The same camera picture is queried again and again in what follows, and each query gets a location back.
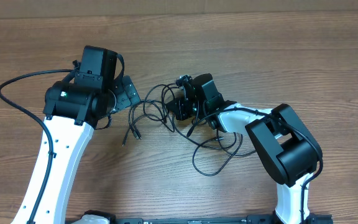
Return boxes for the black usb cables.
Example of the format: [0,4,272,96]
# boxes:
[147,83,257,177]

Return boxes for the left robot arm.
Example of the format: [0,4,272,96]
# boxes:
[13,45,140,223]

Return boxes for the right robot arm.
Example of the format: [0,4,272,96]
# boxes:
[167,73,323,223]

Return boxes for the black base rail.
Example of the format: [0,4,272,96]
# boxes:
[67,210,334,224]

